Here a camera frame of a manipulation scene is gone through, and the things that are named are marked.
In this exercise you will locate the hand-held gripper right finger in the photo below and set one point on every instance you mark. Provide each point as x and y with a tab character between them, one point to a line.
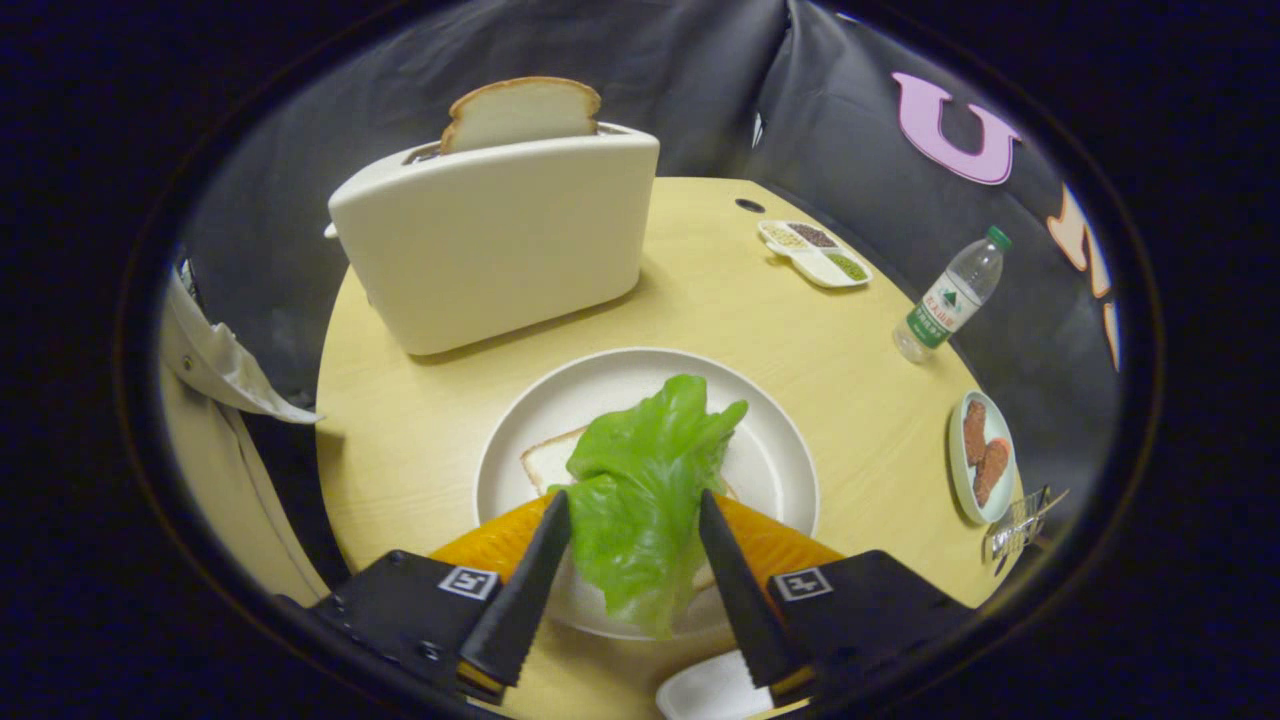
745	600

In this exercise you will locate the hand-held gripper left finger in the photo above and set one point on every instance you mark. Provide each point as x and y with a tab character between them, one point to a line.
520	600

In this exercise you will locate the green lettuce leaf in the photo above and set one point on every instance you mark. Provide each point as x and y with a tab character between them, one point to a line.
640	480

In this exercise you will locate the plain bread slice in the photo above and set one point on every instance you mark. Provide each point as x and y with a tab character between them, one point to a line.
520	115

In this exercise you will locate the white oval dish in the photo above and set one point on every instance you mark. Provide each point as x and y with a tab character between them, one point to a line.
710	690

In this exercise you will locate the bread slice under ham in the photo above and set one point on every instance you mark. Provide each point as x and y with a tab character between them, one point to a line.
550	462

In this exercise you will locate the large cream round plate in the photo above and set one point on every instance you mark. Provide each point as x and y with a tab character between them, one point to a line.
560	400

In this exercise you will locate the light blue plate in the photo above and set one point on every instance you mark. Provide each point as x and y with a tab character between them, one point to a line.
958	480

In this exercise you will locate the fried chicken piece orange tip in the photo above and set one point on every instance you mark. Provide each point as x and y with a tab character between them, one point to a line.
992	472

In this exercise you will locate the clear utensil holder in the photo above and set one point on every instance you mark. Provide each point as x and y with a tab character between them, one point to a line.
1015	530

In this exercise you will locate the brown fried chicken piece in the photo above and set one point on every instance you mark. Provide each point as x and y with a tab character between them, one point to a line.
974	430

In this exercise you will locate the white divided seasoning dish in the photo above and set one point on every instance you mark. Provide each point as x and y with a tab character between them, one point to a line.
815	262

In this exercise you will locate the clear water bottle green cap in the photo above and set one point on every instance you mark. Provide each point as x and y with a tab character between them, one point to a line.
945	305

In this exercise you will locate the white toaster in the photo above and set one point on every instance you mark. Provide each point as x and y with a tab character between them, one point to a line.
500	240

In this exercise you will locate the beige cloth garment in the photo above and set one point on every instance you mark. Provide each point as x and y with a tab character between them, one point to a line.
220	400

